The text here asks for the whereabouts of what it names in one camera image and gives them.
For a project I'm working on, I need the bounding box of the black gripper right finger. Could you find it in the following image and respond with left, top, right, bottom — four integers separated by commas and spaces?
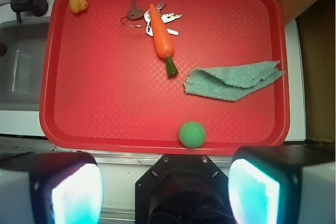
228, 145, 335, 223

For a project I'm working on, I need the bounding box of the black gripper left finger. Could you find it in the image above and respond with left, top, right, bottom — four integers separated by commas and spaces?
1, 152, 103, 223

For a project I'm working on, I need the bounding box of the green dimpled ball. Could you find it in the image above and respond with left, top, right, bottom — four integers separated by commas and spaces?
178, 121, 206, 148

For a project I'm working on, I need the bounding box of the green woven cloth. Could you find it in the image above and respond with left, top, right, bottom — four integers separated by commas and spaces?
184, 61, 286, 102

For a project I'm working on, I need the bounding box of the grey sink basin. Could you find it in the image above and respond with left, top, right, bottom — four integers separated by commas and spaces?
1, 17, 50, 111

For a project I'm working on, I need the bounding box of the red plastic tray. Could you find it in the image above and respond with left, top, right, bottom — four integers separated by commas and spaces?
40, 0, 290, 155

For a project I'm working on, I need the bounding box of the orange toy carrot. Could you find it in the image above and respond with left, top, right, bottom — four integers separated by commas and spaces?
149, 3, 179, 78

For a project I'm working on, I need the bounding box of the yellow rubber duck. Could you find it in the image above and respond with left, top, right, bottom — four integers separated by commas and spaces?
69, 0, 88, 14

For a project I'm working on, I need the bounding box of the silver key bunch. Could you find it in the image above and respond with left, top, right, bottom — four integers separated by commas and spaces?
143, 0, 182, 37

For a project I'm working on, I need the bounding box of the grey key on wire ring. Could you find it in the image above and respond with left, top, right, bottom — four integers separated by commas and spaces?
120, 0, 144, 28

